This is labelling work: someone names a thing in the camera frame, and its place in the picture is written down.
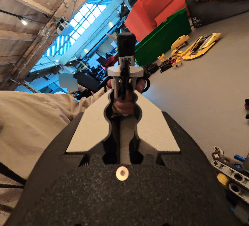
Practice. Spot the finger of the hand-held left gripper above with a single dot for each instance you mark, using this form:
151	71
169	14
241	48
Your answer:
137	72
113	71

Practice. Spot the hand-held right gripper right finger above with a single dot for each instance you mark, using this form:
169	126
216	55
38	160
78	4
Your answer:
157	130

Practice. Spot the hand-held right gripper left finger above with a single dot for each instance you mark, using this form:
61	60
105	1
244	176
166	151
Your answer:
87	130

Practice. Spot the person's left hand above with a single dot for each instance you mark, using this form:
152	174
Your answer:
124	107

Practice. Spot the black toy tyre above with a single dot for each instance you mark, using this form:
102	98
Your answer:
153	68

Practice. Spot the small yellow brick assembly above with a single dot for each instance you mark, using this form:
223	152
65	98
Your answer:
161	58

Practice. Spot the green plastic bin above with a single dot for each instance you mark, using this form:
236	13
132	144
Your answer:
161	41

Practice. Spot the red plastic bin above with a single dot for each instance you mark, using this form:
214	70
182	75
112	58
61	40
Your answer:
155	6

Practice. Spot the yellow car fender piece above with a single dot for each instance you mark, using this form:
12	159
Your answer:
180	42

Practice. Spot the large yellow car body panel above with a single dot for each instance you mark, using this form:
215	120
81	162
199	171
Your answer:
194	53

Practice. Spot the white ceiling-mounted device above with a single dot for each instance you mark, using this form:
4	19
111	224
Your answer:
61	25

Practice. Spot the partly built toy car chassis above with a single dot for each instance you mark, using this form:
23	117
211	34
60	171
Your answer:
233	173

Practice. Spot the dark toy car box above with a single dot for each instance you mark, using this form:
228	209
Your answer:
214	14

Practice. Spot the person's beige jacket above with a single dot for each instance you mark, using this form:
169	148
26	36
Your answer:
9	200

